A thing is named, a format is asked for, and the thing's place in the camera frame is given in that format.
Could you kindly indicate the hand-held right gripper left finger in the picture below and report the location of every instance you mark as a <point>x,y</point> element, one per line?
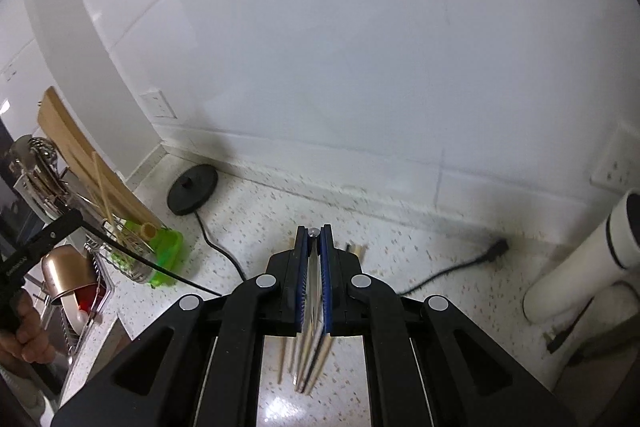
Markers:
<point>301,287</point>

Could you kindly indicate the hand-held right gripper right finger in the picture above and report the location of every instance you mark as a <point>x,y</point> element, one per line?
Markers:
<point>326,287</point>

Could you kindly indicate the stainless steel utensil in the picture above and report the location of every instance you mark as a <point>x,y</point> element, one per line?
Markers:
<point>313,292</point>

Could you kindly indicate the green utensil holder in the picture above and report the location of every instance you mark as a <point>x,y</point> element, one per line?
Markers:
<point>167,252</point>

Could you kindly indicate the person's left hand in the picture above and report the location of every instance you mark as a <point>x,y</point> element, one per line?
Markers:
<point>27,332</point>

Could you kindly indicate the copper cup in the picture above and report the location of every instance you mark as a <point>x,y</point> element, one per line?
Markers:
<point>65,272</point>

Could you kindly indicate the metal dish rack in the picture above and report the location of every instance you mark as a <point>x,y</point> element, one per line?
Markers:
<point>55,202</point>

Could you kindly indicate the bundle of wooden chopsticks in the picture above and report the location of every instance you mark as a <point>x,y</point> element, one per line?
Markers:
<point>301,372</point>

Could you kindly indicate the steel slotted spoon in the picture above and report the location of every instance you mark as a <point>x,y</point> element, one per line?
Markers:
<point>42,149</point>

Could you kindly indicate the steel ladle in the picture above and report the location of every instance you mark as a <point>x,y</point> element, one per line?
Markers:
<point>21,151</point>

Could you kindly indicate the wooden cutting board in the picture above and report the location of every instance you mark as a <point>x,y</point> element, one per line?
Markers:
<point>75,147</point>

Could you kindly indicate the thick bamboo stick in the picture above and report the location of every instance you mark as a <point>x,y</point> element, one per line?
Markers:
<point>146,233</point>

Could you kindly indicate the black round kettle base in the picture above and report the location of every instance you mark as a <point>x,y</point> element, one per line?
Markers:
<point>192,189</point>

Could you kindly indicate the white cylindrical appliance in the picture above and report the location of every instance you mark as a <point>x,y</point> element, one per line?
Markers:
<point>590,267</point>

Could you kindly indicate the white wall socket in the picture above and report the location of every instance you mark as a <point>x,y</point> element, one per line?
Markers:
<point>7,72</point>
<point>160,104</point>
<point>616,163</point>

